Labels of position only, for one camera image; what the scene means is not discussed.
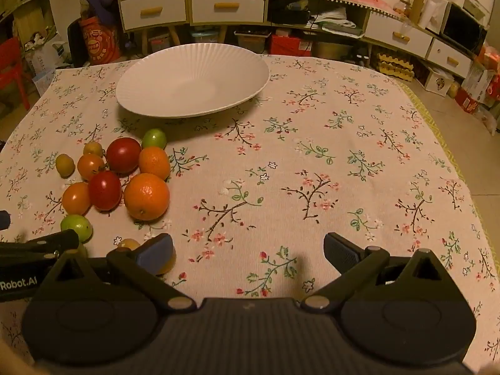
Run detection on black bag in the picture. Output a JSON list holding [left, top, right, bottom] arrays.
[[269, 0, 311, 24]]

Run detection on yellow egg trays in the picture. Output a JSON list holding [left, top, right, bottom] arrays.
[[377, 52, 415, 83]]

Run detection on long wooden sideboard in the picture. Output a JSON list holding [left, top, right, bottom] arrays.
[[266, 0, 487, 81]]

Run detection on black tripod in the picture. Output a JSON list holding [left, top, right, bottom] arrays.
[[346, 45, 372, 67]]

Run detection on red plastic chair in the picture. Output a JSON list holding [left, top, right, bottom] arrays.
[[0, 37, 31, 111]]

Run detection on orange printed bag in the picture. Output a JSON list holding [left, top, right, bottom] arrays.
[[79, 16, 121, 65]]

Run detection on orange tomato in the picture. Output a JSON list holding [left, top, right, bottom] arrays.
[[62, 182, 92, 215], [77, 153, 106, 181]]

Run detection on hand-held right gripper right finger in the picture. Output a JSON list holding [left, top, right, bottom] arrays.
[[299, 232, 458, 314]]

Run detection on wooden bookshelf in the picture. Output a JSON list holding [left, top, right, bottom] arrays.
[[0, 0, 55, 48]]

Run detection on white printed box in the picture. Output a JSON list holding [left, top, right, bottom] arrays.
[[424, 68, 456, 98]]

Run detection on pale blue printed box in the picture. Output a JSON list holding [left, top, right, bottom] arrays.
[[31, 69, 53, 96]]

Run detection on red gift box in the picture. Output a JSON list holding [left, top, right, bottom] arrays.
[[455, 88, 481, 115]]

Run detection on large red tomato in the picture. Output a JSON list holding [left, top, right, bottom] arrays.
[[106, 137, 142, 175]]

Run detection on floral tablecloth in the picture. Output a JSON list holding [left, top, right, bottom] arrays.
[[0, 52, 493, 375]]

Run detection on black upright object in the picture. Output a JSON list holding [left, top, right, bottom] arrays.
[[67, 19, 84, 68]]

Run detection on white ribbed plate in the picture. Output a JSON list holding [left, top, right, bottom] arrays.
[[116, 44, 271, 118]]

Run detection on pile of papers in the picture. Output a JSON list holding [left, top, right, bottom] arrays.
[[310, 10, 366, 36]]

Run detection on small orange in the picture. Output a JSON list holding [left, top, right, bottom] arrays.
[[138, 146, 172, 181]]

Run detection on large orange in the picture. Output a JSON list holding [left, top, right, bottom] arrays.
[[124, 172, 171, 221]]

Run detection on small red tomato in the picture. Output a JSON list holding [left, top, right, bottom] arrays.
[[88, 171, 123, 212]]

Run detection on red cardboard box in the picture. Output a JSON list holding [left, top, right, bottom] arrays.
[[269, 34, 313, 56]]

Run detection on clear storage box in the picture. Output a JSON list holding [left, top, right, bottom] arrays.
[[147, 31, 173, 53], [234, 28, 272, 53], [189, 27, 224, 43]]

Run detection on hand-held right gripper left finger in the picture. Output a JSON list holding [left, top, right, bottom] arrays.
[[39, 233, 196, 314]]

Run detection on white paper bag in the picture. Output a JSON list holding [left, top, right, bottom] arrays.
[[25, 33, 67, 83]]

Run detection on black microwave oven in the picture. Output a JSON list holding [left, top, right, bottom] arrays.
[[439, 3, 489, 54]]

